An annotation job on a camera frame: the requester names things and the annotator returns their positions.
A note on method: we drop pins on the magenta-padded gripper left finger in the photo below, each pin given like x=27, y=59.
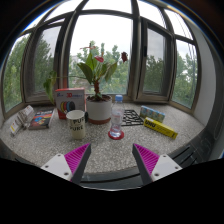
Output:
x=71, y=163

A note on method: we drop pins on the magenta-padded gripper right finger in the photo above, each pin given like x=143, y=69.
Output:
x=151, y=163

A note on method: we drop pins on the clear blue-capped water bottle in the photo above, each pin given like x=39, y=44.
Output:
x=117, y=116

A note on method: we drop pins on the yellow glue box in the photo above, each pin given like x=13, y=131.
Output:
x=160, y=127

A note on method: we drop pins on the cream paper cup black lettering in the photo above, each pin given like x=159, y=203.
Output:
x=76, y=126

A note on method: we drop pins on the black lattice trivet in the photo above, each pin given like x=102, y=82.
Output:
x=133, y=118

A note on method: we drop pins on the black tape roll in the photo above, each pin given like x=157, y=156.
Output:
x=86, y=116

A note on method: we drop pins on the blue-green carton pack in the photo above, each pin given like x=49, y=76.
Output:
x=152, y=114

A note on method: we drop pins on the potted plant in white pot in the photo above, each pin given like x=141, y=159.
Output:
x=99, y=110

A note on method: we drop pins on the clear plastic-wrapped packet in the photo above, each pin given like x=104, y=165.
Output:
x=21, y=120

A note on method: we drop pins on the white and red printed box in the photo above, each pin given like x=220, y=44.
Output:
x=70, y=96

